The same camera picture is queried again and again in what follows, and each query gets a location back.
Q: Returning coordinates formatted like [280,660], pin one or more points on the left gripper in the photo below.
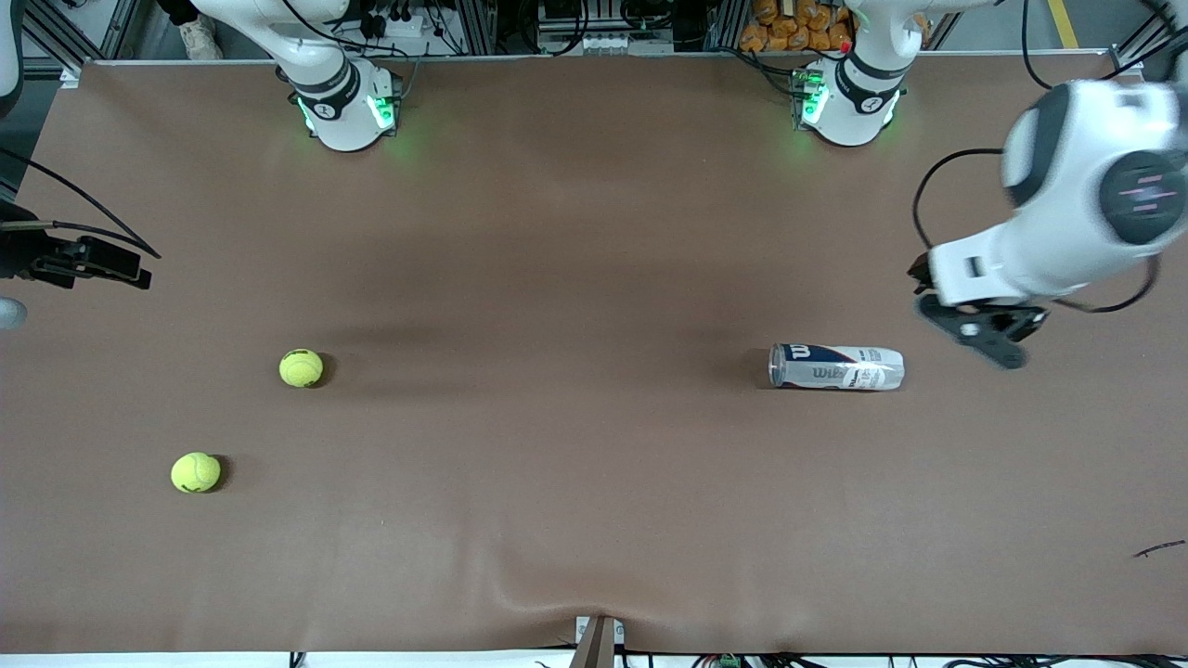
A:
[920,271]

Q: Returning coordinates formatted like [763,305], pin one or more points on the brown post with white bracket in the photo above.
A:
[599,645]

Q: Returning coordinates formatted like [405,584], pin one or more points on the pile of orange objects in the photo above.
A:
[789,32]

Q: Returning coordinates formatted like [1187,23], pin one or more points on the aluminium frame column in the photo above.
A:
[724,23]
[478,23]

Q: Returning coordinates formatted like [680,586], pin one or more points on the yellow-green tennis ball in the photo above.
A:
[301,368]
[196,472]

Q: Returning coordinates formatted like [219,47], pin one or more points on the thin dark stick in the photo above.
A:
[1160,548]

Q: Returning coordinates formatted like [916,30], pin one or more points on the power strip with black plugs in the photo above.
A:
[399,23]

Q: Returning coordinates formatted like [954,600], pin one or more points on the white power strip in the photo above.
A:
[608,44]

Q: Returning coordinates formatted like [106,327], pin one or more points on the white shoe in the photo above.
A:
[201,39]

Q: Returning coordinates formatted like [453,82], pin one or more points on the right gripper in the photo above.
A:
[20,254]

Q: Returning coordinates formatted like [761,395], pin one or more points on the clear Wilson tennis ball can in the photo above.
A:
[835,367]

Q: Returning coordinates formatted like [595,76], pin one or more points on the aluminium frame profile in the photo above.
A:
[1137,42]
[65,32]

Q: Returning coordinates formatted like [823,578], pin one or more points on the brown table mat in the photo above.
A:
[594,232]

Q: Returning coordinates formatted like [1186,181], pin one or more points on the dark trouser leg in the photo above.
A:
[176,9]

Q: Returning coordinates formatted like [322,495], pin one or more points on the black electronics box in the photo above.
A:
[575,14]

